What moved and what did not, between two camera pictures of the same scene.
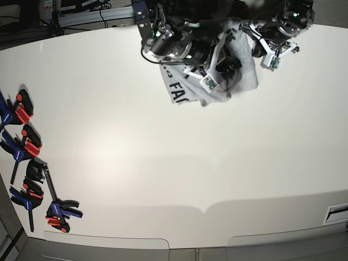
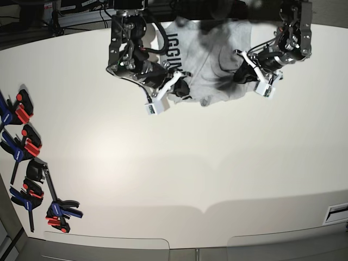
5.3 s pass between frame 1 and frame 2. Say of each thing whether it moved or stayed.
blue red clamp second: stayed
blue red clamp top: stayed
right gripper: moved
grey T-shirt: moved
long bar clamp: stayed
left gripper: moved
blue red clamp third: stayed
